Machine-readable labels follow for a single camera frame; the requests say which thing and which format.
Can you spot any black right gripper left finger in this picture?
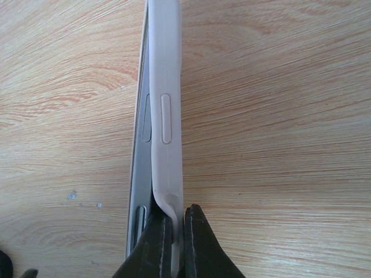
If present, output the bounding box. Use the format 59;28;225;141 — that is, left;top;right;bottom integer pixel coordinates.
113;200;174;277

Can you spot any phone with black screen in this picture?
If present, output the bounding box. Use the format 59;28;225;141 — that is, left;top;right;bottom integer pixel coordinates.
126;11;152;257

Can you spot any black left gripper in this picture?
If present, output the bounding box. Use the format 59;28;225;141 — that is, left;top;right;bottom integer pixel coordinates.
0;249;39;278

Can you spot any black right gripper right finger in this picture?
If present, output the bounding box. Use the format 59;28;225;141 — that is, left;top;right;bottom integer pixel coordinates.
180;204;244;277

